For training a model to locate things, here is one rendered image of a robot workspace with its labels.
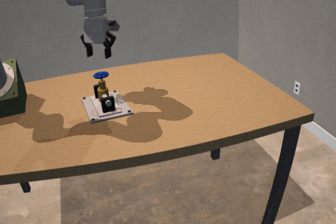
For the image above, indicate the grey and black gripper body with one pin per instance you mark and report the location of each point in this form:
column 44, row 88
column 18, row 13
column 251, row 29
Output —
column 95, row 29

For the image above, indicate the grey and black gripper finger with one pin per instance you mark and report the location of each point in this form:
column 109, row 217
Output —
column 108, row 44
column 88, row 47

